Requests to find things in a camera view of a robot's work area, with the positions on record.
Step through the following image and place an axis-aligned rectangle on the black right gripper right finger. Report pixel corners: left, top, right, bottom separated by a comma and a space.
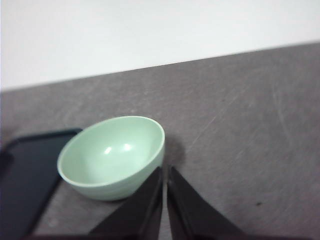
167, 166, 247, 240

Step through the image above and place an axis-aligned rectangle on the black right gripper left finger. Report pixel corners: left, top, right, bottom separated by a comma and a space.
88, 166, 164, 240

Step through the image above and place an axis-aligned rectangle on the dark rectangular tray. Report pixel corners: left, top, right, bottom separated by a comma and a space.
0, 128, 83, 238

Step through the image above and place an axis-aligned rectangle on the light green bowl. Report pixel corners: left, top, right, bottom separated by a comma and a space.
57, 115, 166, 202

